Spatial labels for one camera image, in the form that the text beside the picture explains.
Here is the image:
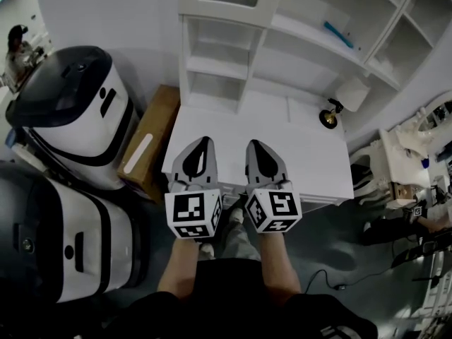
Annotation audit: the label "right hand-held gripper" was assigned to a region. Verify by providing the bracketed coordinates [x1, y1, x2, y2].
[244, 138, 303, 234]

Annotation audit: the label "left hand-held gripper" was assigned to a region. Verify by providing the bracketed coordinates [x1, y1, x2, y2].
[164, 136, 224, 241]

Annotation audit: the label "person's left forearm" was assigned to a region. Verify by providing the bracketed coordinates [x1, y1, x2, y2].
[157, 237, 206, 300]

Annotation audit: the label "person's right forearm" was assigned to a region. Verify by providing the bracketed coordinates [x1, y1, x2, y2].
[259, 232, 303, 296]

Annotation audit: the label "white desk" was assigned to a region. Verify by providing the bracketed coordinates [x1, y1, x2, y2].
[161, 90, 355, 213]

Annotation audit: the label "brown cardboard box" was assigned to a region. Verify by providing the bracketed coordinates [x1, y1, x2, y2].
[116, 85, 182, 203]

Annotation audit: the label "person's white right shoe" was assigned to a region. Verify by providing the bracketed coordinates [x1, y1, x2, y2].
[228, 207, 246, 226]

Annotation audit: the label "person's white shoe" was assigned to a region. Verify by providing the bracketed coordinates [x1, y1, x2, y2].
[228, 207, 246, 226]
[198, 242, 217, 261]

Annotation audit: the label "person's grey trousers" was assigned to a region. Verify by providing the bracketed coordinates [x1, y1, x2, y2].
[214, 220, 263, 261]

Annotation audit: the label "person's white left shoe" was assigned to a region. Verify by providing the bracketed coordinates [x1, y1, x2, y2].
[198, 242, 217, 261]

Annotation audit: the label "narrow white cubby shelf unit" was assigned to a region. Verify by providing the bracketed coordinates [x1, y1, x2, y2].
[178, 13, 268, 116]

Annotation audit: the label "white shade desk lamp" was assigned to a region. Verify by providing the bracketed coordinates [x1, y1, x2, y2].
[319, 76, 371, 131]

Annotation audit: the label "white ornate vanity table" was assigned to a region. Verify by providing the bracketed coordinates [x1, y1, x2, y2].
[349, 127, 452, 210]

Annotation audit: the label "small wooden box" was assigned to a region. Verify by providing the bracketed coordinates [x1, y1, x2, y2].
[391, 182, 418, 201]

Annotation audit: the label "person's black shirt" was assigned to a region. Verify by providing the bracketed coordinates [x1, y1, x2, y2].
[101, 258, 379, 339]

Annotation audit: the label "teal blue flat object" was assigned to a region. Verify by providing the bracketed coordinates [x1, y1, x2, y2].
[323, 20, 355, 49]

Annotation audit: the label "white ornate mirror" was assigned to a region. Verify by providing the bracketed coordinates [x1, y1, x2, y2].
[415, 90, 452, 134]

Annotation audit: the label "wide white cubby shelf unit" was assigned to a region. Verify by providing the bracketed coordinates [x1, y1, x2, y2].
[363, 0, 446, 92]

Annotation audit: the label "black floor cable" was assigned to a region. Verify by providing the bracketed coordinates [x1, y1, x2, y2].
[306, 268, 393, 291]

